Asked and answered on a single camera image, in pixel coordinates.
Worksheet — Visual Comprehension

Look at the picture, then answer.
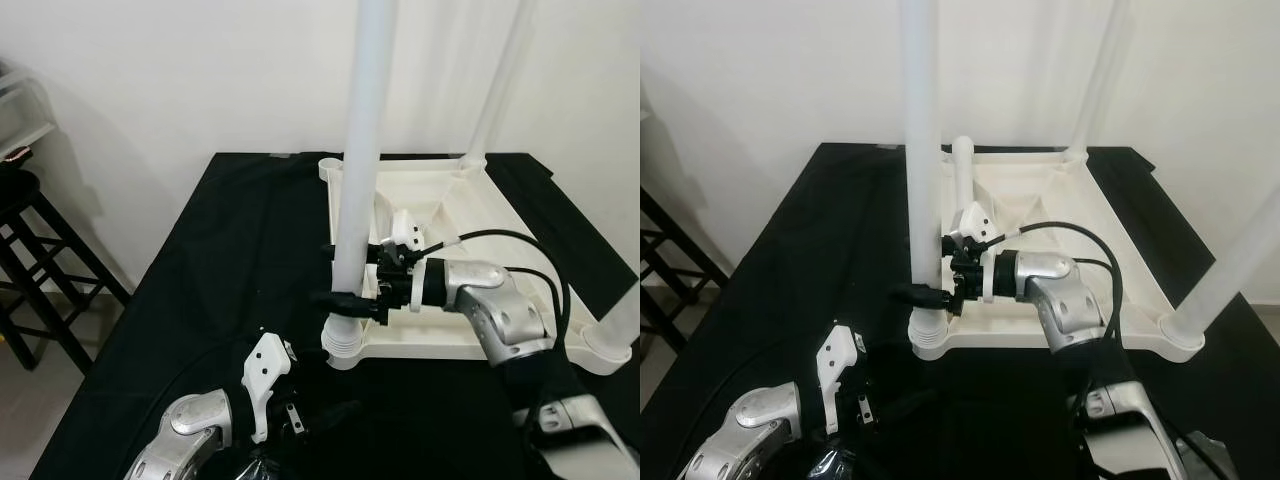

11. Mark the black stool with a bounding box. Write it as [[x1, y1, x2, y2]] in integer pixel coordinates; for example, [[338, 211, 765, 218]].
[[0, 165, 131, 373], [640, 185, 731, 353]]

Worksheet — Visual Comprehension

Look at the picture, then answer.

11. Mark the white plastic table leg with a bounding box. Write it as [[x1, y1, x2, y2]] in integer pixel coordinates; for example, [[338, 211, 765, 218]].
[[898, 0, 947, 341], [462, 0, 539, 177], [325, 0, 399, 351], [1065, 0, 1131, 161], [950, 135, 978, 241], [1165, 185, 1280, 351], [590, 278, 641, 369]]

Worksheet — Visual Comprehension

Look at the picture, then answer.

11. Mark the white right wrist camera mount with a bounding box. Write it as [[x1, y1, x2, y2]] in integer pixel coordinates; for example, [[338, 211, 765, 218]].
[[385, 210, 428, 315], [950, 200, 998, 303]]

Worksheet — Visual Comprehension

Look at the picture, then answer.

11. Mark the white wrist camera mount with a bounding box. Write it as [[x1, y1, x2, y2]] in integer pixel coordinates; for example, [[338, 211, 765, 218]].
[[950, 200, 998, 303], [242, 332, 294, 445], [815, 322, 863, 436], [385, 210, 428, 315]]

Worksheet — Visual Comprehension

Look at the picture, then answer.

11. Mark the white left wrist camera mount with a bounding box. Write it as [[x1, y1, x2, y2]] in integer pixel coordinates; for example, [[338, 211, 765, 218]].
[[242, 332, 294, 445], [815, 322, 863, 436]]

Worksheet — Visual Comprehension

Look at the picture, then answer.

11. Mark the black tablecloth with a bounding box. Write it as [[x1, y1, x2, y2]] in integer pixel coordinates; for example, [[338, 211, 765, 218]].
[[640, 142, 1280, 480], [30, 150, 641, 480]]

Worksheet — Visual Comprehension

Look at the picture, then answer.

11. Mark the white plastic children table top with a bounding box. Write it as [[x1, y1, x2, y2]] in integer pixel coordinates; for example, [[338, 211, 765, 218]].
[[317, 153, 634, 377], [908, 143, 1206, 363]]

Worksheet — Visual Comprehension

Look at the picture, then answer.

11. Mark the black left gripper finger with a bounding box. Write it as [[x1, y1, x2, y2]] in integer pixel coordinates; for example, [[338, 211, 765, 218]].
[[878, 385, 937, 423], [300, 398, 363, 433]]

